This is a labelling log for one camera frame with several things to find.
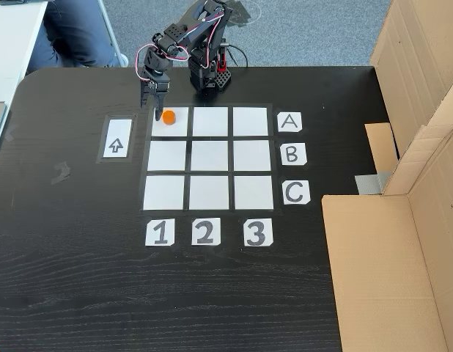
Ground white nine-square grid sheet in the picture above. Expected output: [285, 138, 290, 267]
[139, 103, 283, 214]

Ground white arrow paper sheet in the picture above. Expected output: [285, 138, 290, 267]
[96, 113, 138, 164]

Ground white metal desk leg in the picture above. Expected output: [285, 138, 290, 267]
[97, 0, 125, 67]

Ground red black bar clamp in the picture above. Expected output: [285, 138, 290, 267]
[216, 44, 228, 73]

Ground person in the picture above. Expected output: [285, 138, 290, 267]
[26, 0, 130, 69]

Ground black floor tape patch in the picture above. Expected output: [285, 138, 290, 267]
[226, 0, 254, 27]

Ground clear tape scraps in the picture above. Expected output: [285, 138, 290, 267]
[49, 160, 73, 185]

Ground paper sheet letter A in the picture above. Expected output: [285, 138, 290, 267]
[276, 112, 303, 133]

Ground paper sheet number 1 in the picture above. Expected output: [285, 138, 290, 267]
[144, 219, 175, 247]

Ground white desk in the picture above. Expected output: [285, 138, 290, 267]
[0, 0, 48, 104]

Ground paper sheet number 2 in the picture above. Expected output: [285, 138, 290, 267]
[191, 217, 221, 246]

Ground paper sheet letter B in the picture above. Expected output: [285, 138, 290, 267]
[280, 142, 308, 166]

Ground paper sheet letter C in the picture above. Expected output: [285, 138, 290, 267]
[282, 180, 312, 206]

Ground paper sheet number 3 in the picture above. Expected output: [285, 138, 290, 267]
[243, 219, 274, 247]

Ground brown cardboard box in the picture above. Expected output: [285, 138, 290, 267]
[321, 124, 453, 352]
[364, 0, 453, 174]

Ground red white servo cable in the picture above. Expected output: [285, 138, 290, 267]
[134, 43, 191, 82]

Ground black power cable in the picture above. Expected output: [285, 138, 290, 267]
[226, 43, 250, 69]

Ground grey duct tape strip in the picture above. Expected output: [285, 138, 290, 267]
[354, 170, 392, 196]

